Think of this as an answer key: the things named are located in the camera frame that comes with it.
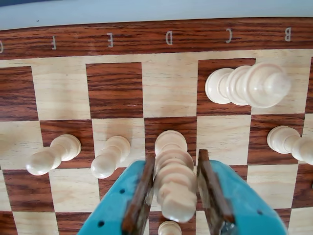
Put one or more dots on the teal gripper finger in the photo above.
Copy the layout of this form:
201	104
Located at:
244	210
117	208

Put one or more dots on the light wooden pawn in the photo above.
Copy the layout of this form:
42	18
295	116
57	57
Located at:
170	227
66	148
281	139
117	148

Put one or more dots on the light wooden bishop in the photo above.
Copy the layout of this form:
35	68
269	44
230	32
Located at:
244	85

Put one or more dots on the wooden chessboard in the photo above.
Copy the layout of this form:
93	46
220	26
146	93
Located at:
168	85

